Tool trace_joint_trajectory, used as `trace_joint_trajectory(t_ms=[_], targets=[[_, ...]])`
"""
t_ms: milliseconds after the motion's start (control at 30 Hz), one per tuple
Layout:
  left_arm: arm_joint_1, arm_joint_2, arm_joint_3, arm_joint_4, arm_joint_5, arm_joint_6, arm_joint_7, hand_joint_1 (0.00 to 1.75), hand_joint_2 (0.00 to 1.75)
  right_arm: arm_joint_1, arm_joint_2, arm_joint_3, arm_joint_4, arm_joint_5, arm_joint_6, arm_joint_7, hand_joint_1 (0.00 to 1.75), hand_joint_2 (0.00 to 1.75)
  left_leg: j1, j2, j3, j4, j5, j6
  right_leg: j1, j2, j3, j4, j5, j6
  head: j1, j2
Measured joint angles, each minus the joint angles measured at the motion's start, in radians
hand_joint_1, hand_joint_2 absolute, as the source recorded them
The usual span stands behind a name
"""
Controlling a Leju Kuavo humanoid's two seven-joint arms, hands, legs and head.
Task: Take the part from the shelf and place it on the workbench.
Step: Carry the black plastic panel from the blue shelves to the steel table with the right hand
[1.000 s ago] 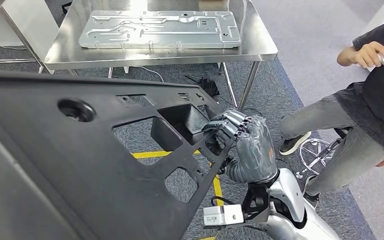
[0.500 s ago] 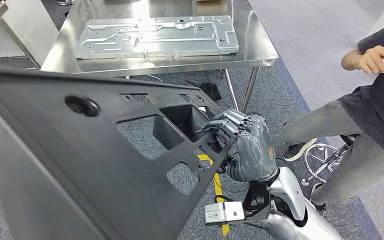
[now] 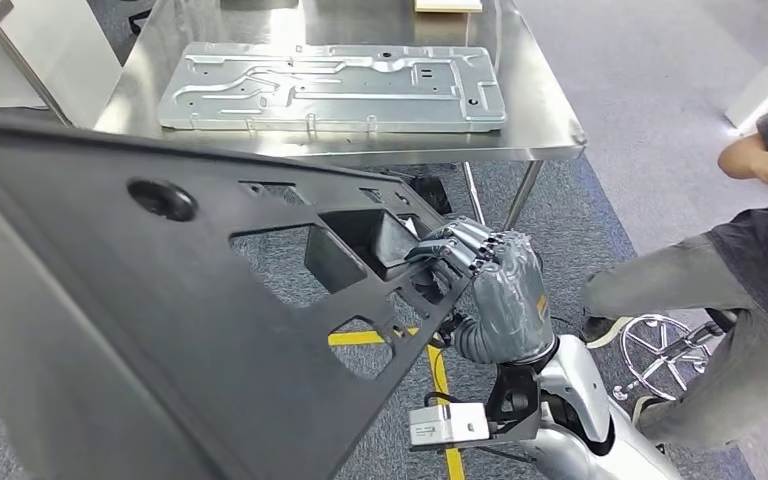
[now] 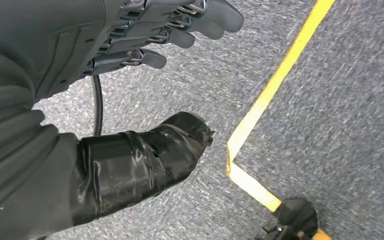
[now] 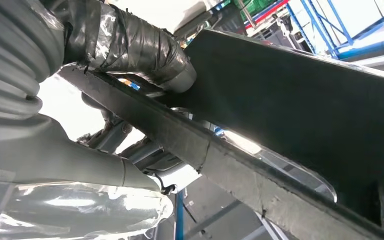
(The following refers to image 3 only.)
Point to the silver stamped metal panel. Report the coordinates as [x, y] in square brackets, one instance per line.
[331, 86]

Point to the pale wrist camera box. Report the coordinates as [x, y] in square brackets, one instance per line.
[447, 424]

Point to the person's forearm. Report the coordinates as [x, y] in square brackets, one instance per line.
[738, 156]

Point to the person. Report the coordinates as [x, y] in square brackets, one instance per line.
[689, 278]

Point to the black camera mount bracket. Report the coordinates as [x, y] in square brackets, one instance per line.
[513, 397]

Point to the black plastic car part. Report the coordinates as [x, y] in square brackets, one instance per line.
[126, 331]

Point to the stainless steel workbench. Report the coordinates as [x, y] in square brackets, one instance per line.
[543, 99]

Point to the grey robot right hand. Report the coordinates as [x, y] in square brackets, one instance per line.
[510, 298]

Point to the white flat box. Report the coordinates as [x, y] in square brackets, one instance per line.
[447, 5]

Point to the chrome swivel stool base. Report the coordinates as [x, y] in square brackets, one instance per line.
[662, 351]

